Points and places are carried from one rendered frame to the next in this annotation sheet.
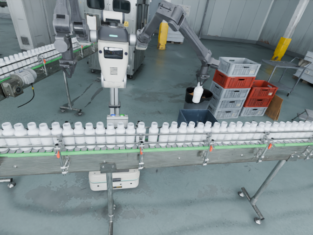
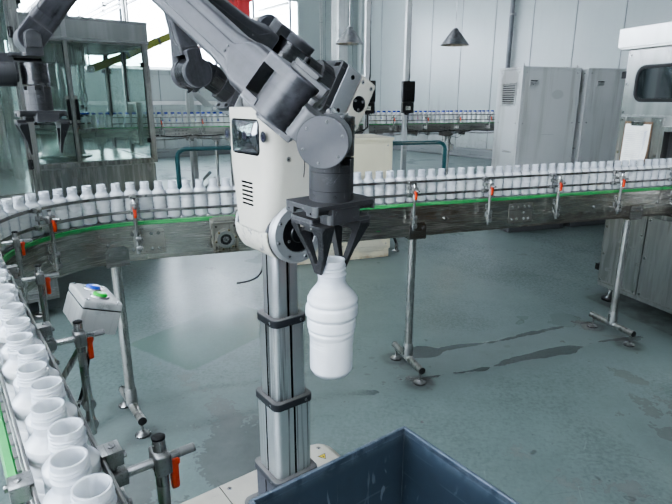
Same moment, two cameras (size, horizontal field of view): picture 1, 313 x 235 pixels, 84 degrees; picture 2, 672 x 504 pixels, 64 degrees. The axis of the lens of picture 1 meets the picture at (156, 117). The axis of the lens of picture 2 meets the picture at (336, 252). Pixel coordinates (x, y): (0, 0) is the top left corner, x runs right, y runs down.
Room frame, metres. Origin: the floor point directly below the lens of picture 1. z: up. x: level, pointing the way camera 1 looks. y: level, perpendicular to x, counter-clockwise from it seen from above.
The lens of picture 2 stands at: (1.06, -0.94, 1.51)
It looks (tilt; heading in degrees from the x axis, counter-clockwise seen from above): 16 degrees down; 68
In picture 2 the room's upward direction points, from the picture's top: straight up
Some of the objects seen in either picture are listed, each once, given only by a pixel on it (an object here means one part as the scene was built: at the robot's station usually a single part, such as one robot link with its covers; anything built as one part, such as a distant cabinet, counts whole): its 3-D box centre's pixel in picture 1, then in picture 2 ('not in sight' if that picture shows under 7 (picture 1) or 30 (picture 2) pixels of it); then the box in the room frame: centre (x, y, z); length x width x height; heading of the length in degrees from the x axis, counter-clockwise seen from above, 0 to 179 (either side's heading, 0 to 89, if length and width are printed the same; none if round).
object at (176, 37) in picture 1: (171, 31); not in sight; (10.84, -0.15, 0.50); 1.24 x 1.03 x 1.00; 107
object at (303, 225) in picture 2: (201, 79); (326, 238); (1.31, -0.30, 1.34); 0.07 x 0.07 x 0.09; 18
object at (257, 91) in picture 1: (256, 88); not in sight; (3.51, -1.97, 0.55); 0.61 x 0.41 x 0.22; 107
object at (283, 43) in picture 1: (280, 49); not in sight; (9.56, -5.63, 0.55); 0.40 x 0.40 x 1.10; 14
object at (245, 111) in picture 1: (248, 107); not in sight; (3.51, -1.97, 0.11); 0.61 x 0.41 x 0.22; 107
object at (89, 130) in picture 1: (90, 135); not in sight; (0.79, 0.38, 1.08); 0.06 x 0.06 x 0.17
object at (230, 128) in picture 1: (228, 133); not in sight; (1.02, -0.52, 1.08); 0.06 x 0.06 x 0.17
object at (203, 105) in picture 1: (194, 108); not in sight; (2.71, -0.65, 0.32); 0.45 x 0.45 x 0.64
